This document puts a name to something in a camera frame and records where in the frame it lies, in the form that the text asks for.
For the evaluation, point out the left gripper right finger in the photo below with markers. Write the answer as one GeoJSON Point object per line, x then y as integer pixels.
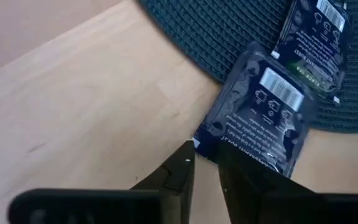
{"type": "Point", "coordinates": [244, 180]}

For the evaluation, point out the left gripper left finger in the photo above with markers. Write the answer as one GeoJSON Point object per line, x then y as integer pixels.
{"type": "Point", "coordinates": [179, 174]}

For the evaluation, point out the blackcurrant burst tea packet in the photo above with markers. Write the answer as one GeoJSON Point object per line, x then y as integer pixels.
{"type": "Point", "coordinates": [315, 46]}
{"type": "Point", "coordinates": [259, 102]}

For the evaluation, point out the round dark blue woven placemat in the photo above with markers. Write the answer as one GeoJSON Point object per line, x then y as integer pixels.
{"type": "Point", "coordinates": [216, 31]}

